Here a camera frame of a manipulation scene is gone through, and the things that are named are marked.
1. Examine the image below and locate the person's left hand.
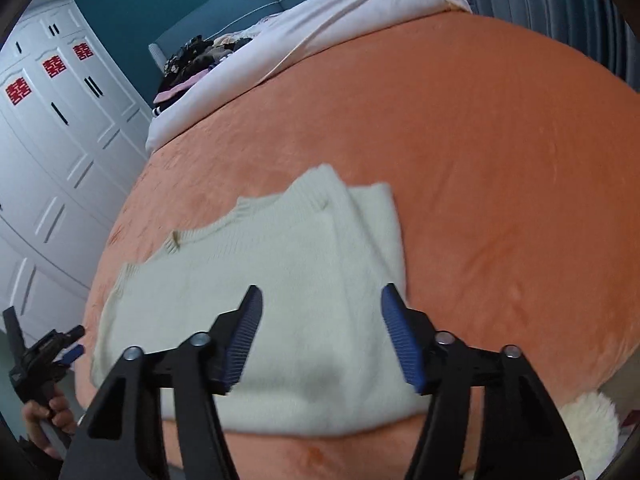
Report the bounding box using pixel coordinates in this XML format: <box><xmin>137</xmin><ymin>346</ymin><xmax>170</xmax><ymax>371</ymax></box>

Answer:
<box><xmin>23</xmin><ymin>386</ymin><xmax>79</xmax><ymax>460</ymax></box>

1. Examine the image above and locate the orange fleece blanket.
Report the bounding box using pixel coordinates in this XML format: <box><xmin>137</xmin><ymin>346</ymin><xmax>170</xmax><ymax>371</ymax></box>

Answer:
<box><xmin>73</xmin><ymin>12</ymin><xmax>640</xmax><ymax>480</ymax></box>

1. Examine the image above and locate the white wardrobe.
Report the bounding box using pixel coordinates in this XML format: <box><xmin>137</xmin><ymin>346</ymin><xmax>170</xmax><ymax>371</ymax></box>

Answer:
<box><xmin>0</xmin><ymin>0</ymin><xmax>154</xmax><ymax>356</ymax></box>

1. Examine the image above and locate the white fluffy rug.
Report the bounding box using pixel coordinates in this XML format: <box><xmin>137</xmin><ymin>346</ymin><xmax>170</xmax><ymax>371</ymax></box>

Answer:
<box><xmin>558</xmin><ymin>391</ymin><xmax>621</xmax><ymax>480</ymax></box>

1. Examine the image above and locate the pile of dark clothes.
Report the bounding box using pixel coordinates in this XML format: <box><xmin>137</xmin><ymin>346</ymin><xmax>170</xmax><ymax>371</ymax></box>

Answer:
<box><xmin>152</xmin><ymin>34</ymin><xmax>261</xmax><ymax>118</ymax></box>

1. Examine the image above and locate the grey curtain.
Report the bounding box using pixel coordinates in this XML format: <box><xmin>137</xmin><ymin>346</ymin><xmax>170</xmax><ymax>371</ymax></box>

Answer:
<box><xmin>434</xmin><ymin>0</ymin><xmax>640</xmax><ymax>92</ymax></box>

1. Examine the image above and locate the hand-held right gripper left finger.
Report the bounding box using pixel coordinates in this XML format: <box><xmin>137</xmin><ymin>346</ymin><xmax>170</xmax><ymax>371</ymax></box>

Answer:
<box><xmin>59</xmin><ymin>285</ymin><xmax>264</xmax><ymax>480</ymax></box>

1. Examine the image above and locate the white knitted sweater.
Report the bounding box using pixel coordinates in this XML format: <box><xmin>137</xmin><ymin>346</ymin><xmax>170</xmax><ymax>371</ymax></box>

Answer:
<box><xmin>91</xmin><ymin>164</ymin><xmax>407</xmax><ymax>437</ymax></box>

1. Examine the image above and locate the white duvet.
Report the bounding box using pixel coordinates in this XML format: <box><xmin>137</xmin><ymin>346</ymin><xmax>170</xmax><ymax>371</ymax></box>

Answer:
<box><xmin>145</xmin><ymin>0</ymin><xmax>473</xmax><ymax>154</ymax></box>

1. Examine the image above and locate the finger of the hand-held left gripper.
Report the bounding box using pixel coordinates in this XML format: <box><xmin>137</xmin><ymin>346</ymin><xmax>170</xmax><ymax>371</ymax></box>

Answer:
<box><xmin>48</xmin><ymin>325</ymin><xmax>86</xmax><ymax>347</ymax></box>
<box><xmin>53</xmin><ymin>344</ymin><xmax>86</xmax><ymax>367</ymax></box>

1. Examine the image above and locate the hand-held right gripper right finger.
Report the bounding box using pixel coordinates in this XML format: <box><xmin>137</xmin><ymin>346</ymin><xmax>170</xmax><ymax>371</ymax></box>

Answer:
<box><xmin>381</xmin><ymin>283</ymin><xmax>584</xmax><ymax>480</ymax></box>

